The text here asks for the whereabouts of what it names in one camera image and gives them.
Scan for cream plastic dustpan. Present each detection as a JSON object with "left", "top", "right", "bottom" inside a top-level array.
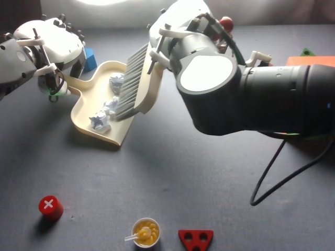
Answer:
[{"left": 62, "top": 60, "right": 137, "bottom": 152}]

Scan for white paper ball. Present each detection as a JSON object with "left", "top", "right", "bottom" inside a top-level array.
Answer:
[
  {"left": 88, "top": 111, "right": 112, "bottom": 134},
  {"left": 103, "top": 96, "right": 120, "bottom": 116},
  {"left": 108, "top": 74, "right": 126, "bottom": 94}
]

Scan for black cable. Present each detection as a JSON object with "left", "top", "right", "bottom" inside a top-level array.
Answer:
[{"left": 250, "top": 135, "right": 335, "bottom": 207}]

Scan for blue hexagonal block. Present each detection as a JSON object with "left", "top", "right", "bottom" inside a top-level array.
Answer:
[{"left": 83, "top": 48, "right": 97, "bottom": 73}]

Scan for red cylinder with white cross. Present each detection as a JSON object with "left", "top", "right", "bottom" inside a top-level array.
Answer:
[{"left": 38, "top": 195, "right": 64, "bottom": 221}]

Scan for cream brush grey bristles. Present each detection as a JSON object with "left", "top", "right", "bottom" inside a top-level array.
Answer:
[{"left": 114, "top": 16, "right": 235, "bottom": 122}]

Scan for red triangle block with holes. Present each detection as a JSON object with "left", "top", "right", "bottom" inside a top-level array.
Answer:
[{"left": 177, "top": 229, "right": 214, "bottom": 251}]

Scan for grey table cloth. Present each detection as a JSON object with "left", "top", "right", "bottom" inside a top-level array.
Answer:
[{"left": 0, "top": 25, "right": 335, "bottom": 251}]

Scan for small bowl of yellow food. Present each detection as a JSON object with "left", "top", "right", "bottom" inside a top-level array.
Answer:
[{"left": 124, "top": 217, "right": 160, "bottom": 248}]

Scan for large orange block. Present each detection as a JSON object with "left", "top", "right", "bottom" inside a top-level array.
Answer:
[{"left": 274, "top": 55, "right": 335, "bottom": 160}]

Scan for white backdrop sheet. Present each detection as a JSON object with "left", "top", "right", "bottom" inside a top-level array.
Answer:
[{"left": 40, "top": 0, "right": 335, "bottom": 29}]

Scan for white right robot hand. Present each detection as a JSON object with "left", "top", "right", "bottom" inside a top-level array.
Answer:
[{"left": 146, "top": 0, "right": 213, "bottom": 71}]

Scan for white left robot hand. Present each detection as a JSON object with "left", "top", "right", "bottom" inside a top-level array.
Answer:
[{"left": 13, "top": 14, "right": 87, "bottom": 101}]

